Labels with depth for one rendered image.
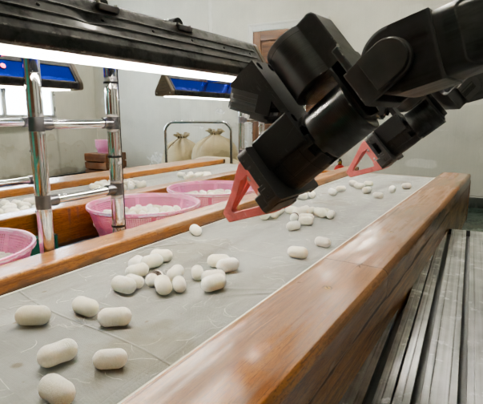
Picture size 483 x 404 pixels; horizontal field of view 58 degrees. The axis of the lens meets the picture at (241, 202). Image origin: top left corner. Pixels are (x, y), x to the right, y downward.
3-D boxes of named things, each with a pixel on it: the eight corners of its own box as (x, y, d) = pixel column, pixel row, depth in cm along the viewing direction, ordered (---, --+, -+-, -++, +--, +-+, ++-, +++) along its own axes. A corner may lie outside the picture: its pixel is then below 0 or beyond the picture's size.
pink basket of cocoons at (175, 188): (273, 215, 134) (274, 184, 132) (224, 234, 112) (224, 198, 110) (203, 205, 148) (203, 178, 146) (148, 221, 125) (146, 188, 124)
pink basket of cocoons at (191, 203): (212, 229, 117) (212, 194, 115) (180, 261, 91) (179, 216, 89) (120, 224, 122) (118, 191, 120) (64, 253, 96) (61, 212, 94)
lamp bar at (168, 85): (263, 101, 196) (263, 84, 194) (171, 95, 144) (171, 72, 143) (248, 101, 200) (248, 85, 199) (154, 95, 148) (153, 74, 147)
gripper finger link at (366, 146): (334, 162, 88) (372, 133, 84) (345, 159, 94) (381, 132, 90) (354, 189, 87) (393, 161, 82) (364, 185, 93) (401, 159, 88)
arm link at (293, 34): (246, 60, 44) (333, -45, 37) (291, 67, 50) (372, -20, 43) (310, 152, 41) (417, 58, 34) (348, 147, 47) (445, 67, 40)
